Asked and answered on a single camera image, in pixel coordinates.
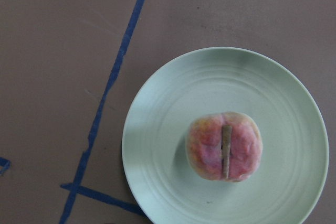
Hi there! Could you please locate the pink yellow peach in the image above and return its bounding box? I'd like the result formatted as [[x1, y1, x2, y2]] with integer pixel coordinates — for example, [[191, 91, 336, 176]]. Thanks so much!
[[185, 112, 263, 182]]

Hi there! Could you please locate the light green round plate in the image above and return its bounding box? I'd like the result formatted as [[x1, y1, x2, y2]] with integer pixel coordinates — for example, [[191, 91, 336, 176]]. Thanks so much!
[[122, 47, 329, 223]]

